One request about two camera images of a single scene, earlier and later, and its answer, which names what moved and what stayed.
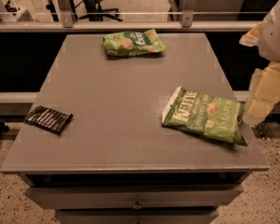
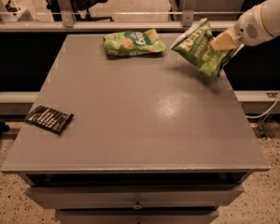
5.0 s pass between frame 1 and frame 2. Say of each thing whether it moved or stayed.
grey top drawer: stayed
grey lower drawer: stayed
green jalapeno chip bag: moved
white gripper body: moved
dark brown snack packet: stayed
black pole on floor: stayed
